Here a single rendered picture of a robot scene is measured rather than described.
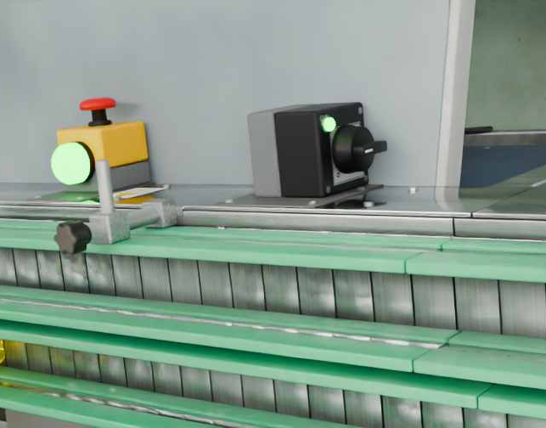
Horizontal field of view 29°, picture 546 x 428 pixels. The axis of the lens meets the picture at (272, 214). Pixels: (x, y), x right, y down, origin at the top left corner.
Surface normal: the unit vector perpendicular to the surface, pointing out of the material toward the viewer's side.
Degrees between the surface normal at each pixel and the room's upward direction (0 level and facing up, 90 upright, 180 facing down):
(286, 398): 0
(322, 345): 90
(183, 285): 0
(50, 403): 90
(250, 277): 0
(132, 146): 90
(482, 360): 90
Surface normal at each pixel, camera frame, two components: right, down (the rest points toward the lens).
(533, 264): -0.10, -0.98
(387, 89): -0.60, 0.18
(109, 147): 0.80, 0.02
